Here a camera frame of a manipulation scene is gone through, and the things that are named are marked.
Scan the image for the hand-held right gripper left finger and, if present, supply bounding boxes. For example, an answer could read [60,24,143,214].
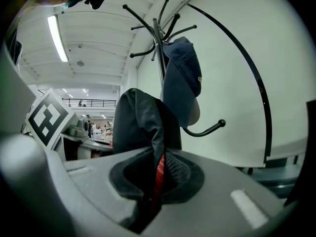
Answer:
[46,146,165,237]

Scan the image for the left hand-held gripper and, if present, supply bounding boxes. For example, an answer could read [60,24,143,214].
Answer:
[25,87,115,161]

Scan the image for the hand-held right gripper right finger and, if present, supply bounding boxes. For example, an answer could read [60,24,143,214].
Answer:
[145,149,298,237]

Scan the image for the black garment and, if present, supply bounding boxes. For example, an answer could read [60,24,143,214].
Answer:
[112,87,183,234]

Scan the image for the black metal coat rack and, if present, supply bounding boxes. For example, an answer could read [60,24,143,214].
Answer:
[122,0,227,138]

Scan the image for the black curved metal bar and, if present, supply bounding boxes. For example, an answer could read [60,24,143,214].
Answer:
[182,0,273,164]

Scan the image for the navy baseball cap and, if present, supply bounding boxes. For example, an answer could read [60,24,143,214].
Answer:
[159,36,202,129]

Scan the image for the long ceiling light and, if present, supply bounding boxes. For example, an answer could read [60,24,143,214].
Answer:
[46,15,69,63]

